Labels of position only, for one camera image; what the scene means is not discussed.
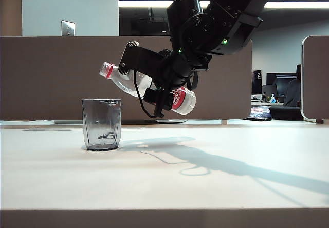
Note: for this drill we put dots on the blue red patterned cushion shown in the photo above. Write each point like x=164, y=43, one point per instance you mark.
x=259, y=113

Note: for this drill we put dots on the seated person in dark clothes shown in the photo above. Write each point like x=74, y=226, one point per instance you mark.
x=293, y=92

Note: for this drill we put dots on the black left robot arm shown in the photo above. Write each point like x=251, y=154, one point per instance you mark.
x=231, y=20

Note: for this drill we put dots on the narrow brown desk partition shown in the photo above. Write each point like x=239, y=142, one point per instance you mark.
x=316, y=79

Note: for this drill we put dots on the black round cushion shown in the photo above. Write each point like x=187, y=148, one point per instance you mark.
x=285, y=113

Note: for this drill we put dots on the partition support foot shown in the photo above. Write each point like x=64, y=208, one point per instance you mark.
x=224, y=122
x=319, y=121

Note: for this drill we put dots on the wide brown desk partition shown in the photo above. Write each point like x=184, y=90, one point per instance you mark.
x=38, y=79

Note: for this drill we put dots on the black computer monitor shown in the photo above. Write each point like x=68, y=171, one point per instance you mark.
x=280, y=84

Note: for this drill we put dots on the small blue spray bottle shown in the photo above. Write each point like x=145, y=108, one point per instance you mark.
x=272, y=99

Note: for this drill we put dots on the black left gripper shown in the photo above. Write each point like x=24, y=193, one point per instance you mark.
x=177, y=68

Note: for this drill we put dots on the white ceiling light strip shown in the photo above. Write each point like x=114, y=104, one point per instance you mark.
x=144, y=4

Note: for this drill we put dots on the dark sign with numeral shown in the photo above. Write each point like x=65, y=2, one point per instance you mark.
x=256, y=84

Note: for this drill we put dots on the clear red-label water bottle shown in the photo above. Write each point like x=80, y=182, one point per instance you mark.
x=185, y=101

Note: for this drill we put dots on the metal wall outlet plate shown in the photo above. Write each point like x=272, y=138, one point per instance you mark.
x=68, y=28

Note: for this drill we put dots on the grey faceted glass cup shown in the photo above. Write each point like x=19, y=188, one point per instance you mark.
x=101, y=125

